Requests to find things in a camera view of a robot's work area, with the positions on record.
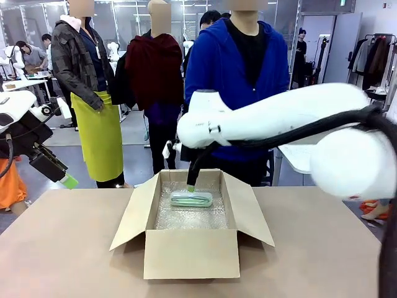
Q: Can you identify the black sleeved right arm cable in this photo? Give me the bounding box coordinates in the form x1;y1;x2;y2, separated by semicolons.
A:
228;104;397;298

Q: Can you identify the orange cloth bundle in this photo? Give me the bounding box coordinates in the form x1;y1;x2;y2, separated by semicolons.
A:
0;158;28;210

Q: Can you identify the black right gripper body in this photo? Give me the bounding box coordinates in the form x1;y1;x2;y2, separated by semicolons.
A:
180;143;215;181

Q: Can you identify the person in blue hoodie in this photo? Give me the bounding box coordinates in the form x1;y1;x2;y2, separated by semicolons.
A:
184;0;291;187

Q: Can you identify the clear bubble wrap sheet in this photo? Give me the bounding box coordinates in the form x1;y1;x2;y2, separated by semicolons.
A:
154;181;230;230

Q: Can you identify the person with black hair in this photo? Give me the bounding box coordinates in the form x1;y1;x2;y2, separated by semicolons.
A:
200;10;223;31

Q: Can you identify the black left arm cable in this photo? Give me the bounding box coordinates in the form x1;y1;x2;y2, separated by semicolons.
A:
0;132;16;180

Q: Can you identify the person in black clothes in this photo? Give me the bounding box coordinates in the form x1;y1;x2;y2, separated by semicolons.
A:
293;27;308;89

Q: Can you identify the person in white shirt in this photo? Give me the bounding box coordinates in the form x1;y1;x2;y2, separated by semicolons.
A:
41;33;59;97

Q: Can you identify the small orange object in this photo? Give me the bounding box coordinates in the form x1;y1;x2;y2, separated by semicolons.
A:
359;199;390;220

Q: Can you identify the black tripod stand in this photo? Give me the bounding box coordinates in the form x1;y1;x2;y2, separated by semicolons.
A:
311;35;330;85

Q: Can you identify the mint green glasses case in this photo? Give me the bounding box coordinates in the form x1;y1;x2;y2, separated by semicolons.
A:
169;191;213;208

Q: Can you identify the white side table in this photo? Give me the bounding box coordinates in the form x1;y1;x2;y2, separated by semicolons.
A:
277;144;314;175

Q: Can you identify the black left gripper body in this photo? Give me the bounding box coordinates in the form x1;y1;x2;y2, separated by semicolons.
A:
28;143;69;183

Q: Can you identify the clothes rack with coats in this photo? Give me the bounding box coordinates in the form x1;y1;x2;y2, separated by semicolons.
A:
347;32;397;91

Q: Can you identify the brown cardboard shipping box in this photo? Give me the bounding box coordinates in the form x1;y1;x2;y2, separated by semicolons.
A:
109;168;276;280

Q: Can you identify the seated person in grey shirt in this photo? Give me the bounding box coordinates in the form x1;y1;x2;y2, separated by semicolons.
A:
15;40;48;71

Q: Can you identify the mannequin with yellow apron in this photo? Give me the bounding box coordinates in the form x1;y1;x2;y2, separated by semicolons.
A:
51;0;125;189

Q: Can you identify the mannequin with dark red garment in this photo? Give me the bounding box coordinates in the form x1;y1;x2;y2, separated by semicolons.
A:
111;0;185;174

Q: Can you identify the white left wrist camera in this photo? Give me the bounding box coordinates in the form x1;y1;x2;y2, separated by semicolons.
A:
30;104;54;120

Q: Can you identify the white background table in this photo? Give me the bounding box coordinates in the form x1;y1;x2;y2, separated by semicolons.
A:
0;78;50;93

